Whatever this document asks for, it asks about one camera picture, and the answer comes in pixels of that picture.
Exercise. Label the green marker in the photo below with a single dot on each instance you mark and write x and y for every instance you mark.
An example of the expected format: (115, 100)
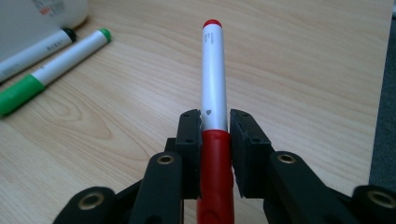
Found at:
(62, 63)

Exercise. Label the red marker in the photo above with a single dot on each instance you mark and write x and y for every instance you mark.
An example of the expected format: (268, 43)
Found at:
(214, 93)

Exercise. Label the white plastic storage bin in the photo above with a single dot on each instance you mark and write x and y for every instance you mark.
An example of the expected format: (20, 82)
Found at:
(18, 25)

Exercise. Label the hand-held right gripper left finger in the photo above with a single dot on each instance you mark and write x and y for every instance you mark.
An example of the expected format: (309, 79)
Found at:
(190, 155)

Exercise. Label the black marker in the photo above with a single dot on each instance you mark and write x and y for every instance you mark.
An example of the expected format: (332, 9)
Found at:
(34, 53)

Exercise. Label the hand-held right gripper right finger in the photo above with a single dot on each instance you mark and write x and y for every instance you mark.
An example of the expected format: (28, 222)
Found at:
(250, 161)

